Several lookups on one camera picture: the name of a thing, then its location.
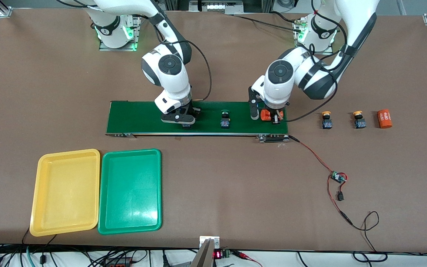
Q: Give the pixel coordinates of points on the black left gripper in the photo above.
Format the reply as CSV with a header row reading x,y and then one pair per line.
x,y
277,112

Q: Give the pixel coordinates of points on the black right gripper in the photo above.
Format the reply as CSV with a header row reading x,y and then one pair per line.
x,y
194,110

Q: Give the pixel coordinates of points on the green push button switch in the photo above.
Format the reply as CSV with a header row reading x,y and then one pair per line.
x,y
225,122
186,126

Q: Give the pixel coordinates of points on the orange 4680 cylinder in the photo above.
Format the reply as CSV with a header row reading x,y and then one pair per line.
x,y
264,115
384,118

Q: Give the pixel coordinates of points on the yellow push button switch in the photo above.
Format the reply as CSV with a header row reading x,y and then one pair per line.
x,y
327,123
360,122

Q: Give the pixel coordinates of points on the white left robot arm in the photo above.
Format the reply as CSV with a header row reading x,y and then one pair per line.
x,y
280,81

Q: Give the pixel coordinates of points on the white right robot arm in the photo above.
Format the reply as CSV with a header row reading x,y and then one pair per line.
x,y
169,74

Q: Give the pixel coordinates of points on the green conveyor belt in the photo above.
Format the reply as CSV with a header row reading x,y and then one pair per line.
x,y
132,115

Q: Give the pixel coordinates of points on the small controller circuit board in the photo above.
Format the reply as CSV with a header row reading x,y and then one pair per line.
x,y
336,177

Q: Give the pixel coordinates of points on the green plastic tray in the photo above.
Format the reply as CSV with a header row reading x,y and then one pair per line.
x,y
130,193

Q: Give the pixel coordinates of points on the metal rack device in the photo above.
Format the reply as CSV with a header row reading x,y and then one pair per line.
x,y
217,5

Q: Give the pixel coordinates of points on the red LED display module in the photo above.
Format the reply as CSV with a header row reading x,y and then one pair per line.
x,y
218,254

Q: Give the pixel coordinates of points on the red clip lead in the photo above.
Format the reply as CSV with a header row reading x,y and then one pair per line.
x,y
244,255

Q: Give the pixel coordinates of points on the yellow plastic tray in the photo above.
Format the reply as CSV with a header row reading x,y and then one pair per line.
x,y
65,193

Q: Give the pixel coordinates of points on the black power strip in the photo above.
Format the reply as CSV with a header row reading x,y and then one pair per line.
x,y
119,262

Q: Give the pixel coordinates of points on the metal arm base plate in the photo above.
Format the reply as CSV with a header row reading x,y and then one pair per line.
x,y
138,37
295,48

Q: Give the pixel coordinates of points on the black inline rocker switch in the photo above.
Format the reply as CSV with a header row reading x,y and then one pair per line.
x,y
340,196

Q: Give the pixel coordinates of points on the metal table edge bracket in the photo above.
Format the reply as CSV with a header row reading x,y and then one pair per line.
x,y
203,239

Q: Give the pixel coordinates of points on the grey metal mount bar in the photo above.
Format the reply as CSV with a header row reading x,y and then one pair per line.
x,y
203,257

